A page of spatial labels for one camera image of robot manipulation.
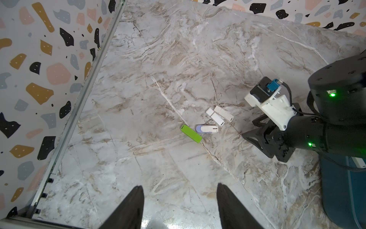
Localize blue white usb flash drive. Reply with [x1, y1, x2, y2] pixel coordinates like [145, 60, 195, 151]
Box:
[195, 125, 219, 133]

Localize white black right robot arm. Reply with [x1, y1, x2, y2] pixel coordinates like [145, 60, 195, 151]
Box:
[242, 52, 366, 162]

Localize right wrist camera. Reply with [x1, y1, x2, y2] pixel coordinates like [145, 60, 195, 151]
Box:
[245, 77, 297, 131]

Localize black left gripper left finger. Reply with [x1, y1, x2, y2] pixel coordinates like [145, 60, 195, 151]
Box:
[99, 186, 144, 229]

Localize teal plastic storage box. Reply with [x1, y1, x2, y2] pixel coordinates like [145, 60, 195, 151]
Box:
[320, 157, 366, 229]

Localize green usb flash drive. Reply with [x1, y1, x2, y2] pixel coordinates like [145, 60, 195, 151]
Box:
[180, 125, 202, 143]

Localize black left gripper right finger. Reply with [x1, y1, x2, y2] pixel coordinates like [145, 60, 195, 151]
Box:
[216, 183, 263, 229]

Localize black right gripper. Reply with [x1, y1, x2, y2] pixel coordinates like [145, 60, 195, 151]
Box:
[242, 114, 326, 163]

